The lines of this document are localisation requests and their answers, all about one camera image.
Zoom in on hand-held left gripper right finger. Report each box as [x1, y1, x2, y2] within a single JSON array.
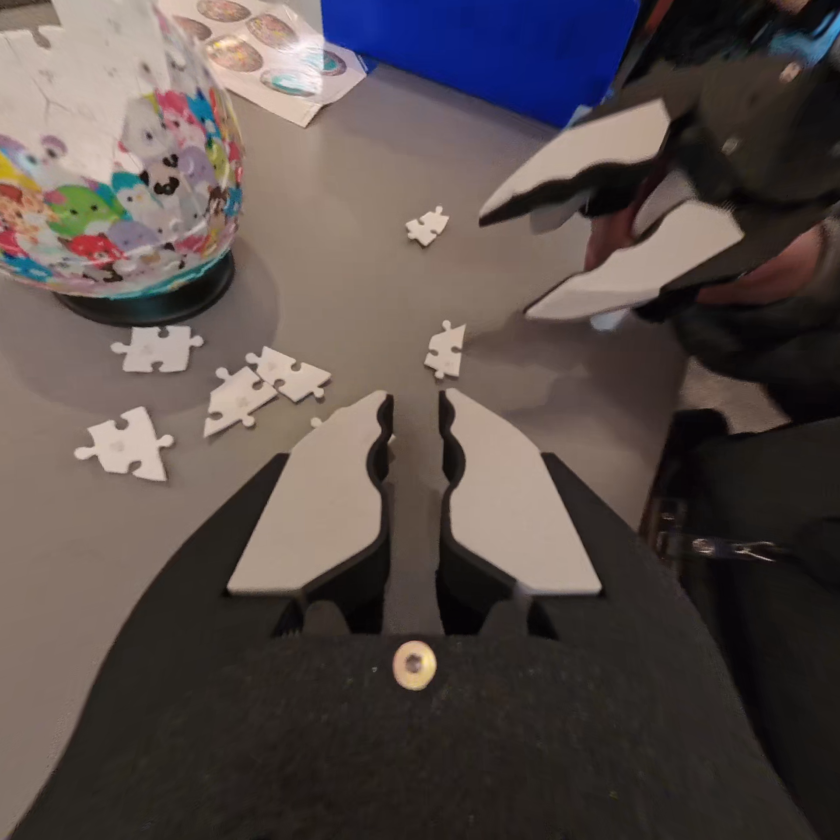
[[436, 387, 603, 636]]

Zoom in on printed instruction sheet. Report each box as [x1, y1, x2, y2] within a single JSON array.
[[157, 0, 368, 129]]

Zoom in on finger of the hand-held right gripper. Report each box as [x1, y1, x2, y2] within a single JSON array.
[[525, 200, 746, 322], [478, 98, 673, 235]]

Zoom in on black ball stand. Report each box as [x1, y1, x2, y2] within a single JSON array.
[[52, 252, 236, 327]]

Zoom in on black lanyard with metal clip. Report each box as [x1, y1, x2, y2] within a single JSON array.
[[656, 499, 782, 565]]

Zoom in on blue storage bin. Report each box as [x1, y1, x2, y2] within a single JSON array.
[[320, 0, 641, 129]]

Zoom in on joined white puzzle pieces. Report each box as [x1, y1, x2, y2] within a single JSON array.
[[110, 325, 204, 374], [203, 346, 332, 438]]

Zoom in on white puzzle piece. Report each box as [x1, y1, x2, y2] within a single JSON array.
[[423, 319, 468, 380], [405, 205, 451, 248], [73, 406, 176, 483]]

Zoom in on person's dark clothing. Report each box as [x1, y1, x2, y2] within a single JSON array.
[[640, 295, 840, 840]]

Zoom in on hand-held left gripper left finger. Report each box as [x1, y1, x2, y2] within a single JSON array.
[[226, 390, 395, 636]]

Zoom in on colourful 3D puzzle ball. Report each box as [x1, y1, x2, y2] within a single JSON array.
[[0, 0, 245, 299]]

